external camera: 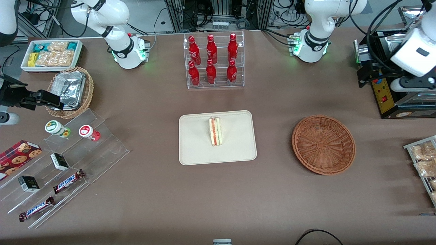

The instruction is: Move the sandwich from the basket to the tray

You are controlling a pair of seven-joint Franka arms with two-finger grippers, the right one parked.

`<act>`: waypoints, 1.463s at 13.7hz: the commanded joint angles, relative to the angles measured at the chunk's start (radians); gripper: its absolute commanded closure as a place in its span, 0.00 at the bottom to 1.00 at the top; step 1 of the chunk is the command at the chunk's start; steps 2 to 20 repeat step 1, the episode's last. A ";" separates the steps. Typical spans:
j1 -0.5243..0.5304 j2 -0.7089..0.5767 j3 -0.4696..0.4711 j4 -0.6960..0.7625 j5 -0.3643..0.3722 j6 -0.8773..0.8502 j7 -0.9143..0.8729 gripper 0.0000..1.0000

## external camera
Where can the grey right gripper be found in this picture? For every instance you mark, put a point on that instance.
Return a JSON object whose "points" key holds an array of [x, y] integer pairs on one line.
{"points": [[12, 95]]}

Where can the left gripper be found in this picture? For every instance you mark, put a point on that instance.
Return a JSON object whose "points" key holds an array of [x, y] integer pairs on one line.
{"points": [[380, 69]]}

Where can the triangle sandwich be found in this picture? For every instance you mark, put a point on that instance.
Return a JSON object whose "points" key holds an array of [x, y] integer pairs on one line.
{"points": [[215, 132]]}

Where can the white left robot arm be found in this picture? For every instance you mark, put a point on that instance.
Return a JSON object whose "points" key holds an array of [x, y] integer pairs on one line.
{"points": [[316, 51]]}

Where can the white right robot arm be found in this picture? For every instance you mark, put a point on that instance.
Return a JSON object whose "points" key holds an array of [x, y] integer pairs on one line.
{"points": [[126, 54]]}

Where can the light wicker basket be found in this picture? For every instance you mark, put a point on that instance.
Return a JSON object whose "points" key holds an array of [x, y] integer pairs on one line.
{"points": [[89, 88]]}

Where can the brown wicker basket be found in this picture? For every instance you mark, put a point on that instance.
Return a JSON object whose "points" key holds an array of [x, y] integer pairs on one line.
{"points": [[323, 146]]}

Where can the cream plastic tray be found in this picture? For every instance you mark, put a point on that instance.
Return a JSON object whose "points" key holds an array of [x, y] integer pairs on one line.
{"points": [[194, 143]]}

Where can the aluminium foil container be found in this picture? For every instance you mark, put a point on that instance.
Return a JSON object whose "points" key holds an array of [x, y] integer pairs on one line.
{"points": [[69, 88]]}

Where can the black food warmer yellow panel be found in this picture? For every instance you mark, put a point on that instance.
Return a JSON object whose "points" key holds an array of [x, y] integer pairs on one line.
{"points": [[385, 98]]}

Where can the small bottle green cap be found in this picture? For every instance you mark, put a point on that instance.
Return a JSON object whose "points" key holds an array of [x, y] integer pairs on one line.
{"points": [[54, 127]]}

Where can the clear bag of rice crackers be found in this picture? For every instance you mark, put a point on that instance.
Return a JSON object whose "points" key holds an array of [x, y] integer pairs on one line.
{"points": [[54, 58], [58, 46]]}

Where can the white snack bin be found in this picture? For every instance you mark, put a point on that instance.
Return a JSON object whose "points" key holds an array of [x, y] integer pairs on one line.
{"points": [[24, 66]]}

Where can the yellow snack packet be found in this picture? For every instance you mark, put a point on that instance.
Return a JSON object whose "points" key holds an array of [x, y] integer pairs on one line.
{"points": [[31, 59]]}

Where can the small bottle red cap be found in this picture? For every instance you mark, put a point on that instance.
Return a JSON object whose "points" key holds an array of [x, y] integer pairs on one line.
{"points": [[87, 131]]}

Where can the teal snack packet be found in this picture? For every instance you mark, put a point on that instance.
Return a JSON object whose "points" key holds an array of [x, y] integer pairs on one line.
{"points": [[40, 47], [71, 46]]}

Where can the small black box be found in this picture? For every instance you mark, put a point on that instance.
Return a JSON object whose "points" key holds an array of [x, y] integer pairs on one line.
{"points": [[60, 162], [28, 184]]}

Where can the red cookie box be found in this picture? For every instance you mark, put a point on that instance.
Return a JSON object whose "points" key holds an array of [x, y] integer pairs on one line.
{"points": [[17, 158]]}

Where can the clear acrylic step display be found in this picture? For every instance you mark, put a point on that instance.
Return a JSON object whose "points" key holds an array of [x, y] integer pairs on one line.
{"points": [[102, 149]]}

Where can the Snickers bar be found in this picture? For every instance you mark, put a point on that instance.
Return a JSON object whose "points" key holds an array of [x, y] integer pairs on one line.
{"points": [[68, 181], [36, 208]]}

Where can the red cola bottle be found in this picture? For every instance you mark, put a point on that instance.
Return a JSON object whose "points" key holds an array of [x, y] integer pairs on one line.
{"points": [[211, 73], [194, 75], [232, 47], [194, 49], [211, 49], [232, 73]]}

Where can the dark blue flat object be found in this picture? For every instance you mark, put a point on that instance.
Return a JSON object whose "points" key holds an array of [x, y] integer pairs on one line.
{"points": [[427, 214]]}

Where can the clear acrylic bottle rack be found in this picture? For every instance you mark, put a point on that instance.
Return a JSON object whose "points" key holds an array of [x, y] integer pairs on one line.
{"points": [[221, 32]]}

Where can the white power strip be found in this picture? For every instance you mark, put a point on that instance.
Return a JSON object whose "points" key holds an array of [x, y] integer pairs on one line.
{"points": [[220, 24]]}

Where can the grey device at table edge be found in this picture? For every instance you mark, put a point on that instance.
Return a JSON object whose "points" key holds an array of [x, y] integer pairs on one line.
{"points": [[222, 242]]}

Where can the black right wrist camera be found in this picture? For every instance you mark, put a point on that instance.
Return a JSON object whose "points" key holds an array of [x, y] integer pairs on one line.
{"points": [[12, 92]]}

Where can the aluminium frame rack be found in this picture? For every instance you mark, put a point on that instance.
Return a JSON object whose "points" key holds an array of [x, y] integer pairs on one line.
{"points": [[221, 10]]}

